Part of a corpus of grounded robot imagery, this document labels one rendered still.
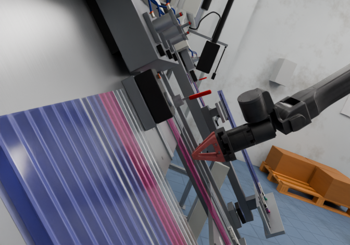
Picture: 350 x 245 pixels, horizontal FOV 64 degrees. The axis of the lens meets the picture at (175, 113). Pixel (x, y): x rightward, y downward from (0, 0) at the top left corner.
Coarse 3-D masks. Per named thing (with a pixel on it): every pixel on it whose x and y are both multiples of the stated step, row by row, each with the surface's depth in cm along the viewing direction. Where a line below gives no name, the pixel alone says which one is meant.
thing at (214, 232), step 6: (210, 198) 70; (216, 210) 69; (210, 216) 61; (210, 222) 59; (222, 222) 70; (210, 228) 57; (216, 228) 59; (210, 234) 55; (216, 234) 57; (228, 234) 71; (210, 240) 53; (216, 240) 54; (222, 240) 60; (234, 240) 72
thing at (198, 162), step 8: (160, 80) 68; (176, 112) 69; (184, 128) 69; (184, 136) 69; (192, 144) 70; (192, 152) 70; (200, 160) 71; (200, 168) 70; (208, 184) 71; (216, 200) 71; (224, 216) 71
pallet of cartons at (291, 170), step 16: (272, 160) 433; (288, 160) 415; (304, 160) 424; (272, 176) 413; (288, 176) 421; (304, 176) 423; (320, 176) 403; (336, 176) 398; (288, 192) 387; (304, 192) 420; (320, 192) 392; (336, 192) 383
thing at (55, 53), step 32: (0, 0) 20; (32, 0) 25; (64, 0) 32; (0, 32) 18; (32, 32) 22; (64, 32) 28; (96, 32) 38; (0, 64) 17; (32, 64) 20; (64, 64) 25; (96, 64) 33; (0, 96) 16; (32, 96) 19; (64, 96) 23; (128, 96) 40; (160, 128) 49; (160, 160) 41; (0, 192) 13
